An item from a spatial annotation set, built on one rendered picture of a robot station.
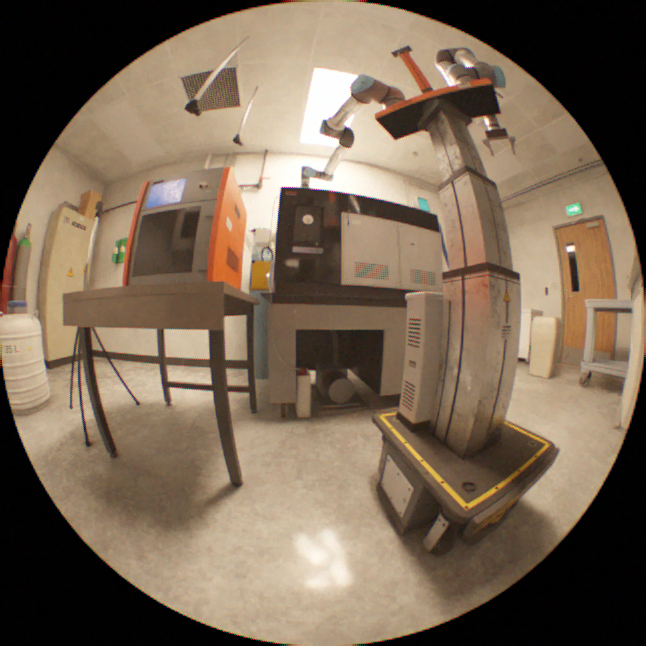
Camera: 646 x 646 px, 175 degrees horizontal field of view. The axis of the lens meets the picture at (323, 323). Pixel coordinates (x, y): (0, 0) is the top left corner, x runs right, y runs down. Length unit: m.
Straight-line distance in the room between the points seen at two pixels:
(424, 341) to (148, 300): 0.76
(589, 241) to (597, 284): 0.63
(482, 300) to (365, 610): 0.78
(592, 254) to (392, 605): 4.10
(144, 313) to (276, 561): 0.75
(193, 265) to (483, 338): 0.79
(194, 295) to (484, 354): 0.70
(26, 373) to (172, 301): 1.51
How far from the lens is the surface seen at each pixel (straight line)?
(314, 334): 1.82
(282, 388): 1.19
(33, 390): 1.92
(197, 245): 0.69
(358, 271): 1.29
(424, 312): 0.60
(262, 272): 1.24
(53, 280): 3.29
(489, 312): 0.52
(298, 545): 0.71
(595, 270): 4.02
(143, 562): 0.78
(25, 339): 1.87
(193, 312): 0.56
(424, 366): 0.63
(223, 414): 0.69
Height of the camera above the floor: 0.63
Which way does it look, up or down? 3 degrees down
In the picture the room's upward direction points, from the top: 1 degrees clockwise
